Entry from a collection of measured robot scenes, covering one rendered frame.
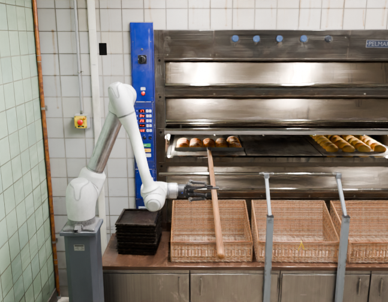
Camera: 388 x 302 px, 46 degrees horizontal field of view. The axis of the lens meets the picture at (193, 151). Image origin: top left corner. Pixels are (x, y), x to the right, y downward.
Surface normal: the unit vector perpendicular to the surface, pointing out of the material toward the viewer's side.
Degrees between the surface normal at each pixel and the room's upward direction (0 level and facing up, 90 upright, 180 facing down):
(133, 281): 90
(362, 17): 90
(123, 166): 90
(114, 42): 90
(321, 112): 70
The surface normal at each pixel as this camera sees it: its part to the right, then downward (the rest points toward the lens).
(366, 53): -0.01, 0.25
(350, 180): -0.01, -0.10
